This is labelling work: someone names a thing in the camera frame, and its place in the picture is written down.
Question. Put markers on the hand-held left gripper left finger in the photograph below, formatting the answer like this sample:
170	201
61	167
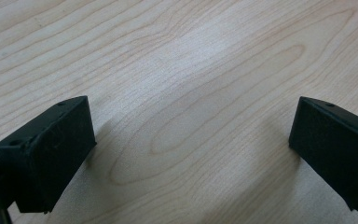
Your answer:
49	155

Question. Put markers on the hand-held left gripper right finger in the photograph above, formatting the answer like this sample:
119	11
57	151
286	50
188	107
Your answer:
338	155

